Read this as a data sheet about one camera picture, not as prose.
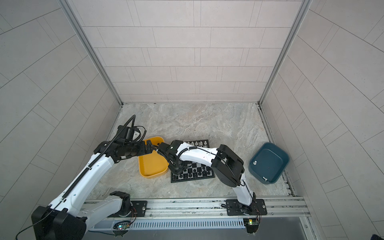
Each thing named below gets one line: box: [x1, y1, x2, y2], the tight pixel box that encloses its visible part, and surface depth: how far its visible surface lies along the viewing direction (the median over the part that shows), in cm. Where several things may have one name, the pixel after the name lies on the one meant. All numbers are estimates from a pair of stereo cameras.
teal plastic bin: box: [248, 142, 290, 185], surface depth 88 cm
